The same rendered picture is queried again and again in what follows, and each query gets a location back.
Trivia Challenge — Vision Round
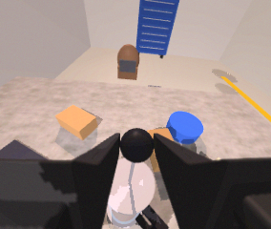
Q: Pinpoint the dark grey flat bar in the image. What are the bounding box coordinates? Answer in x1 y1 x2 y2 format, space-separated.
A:
0 140 48 160

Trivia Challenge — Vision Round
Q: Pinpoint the blue short cylinder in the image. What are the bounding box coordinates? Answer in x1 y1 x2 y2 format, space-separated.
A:
166 112 203 145

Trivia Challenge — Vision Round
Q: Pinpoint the orange rectangular block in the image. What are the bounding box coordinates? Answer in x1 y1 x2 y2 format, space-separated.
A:
147 128 174 172
56 105 97 140

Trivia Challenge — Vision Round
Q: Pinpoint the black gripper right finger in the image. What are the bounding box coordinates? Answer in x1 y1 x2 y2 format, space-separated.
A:
153 134 271 229

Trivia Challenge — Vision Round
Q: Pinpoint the glass french press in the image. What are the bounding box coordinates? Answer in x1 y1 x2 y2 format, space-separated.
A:
107 128 170 229

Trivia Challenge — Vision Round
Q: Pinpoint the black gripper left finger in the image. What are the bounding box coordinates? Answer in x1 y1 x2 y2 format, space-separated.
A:
0 133 120 229

